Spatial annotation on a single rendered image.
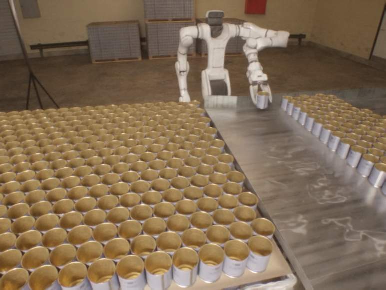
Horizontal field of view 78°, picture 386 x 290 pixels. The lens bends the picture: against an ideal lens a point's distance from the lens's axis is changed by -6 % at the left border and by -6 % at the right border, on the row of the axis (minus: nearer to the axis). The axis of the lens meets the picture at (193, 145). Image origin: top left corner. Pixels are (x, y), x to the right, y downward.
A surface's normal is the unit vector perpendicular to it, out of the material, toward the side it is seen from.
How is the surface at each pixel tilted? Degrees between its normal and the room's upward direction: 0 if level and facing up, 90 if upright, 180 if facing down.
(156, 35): 88
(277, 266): 2
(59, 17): 90
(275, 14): 90
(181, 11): 91
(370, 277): 0
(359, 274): 0
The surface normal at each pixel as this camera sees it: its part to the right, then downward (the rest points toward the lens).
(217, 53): 0.29, 0.56
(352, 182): 0.00, -0.85
